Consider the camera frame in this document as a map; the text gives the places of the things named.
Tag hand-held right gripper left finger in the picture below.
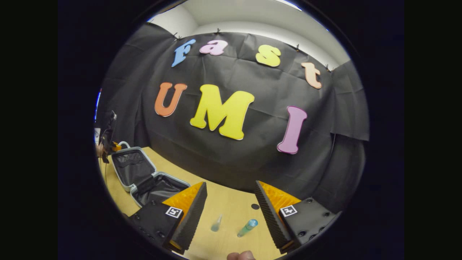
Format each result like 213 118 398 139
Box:
128 181 208 255

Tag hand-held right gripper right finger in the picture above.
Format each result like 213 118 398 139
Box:
254 180 342 255

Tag blue capped green bottle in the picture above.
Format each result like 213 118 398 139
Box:
237 219 259 238

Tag small light blue suitcase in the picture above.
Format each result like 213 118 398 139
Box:
110 141 191 208

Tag black backdrop cloth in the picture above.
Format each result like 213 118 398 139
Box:
97 22 370 213

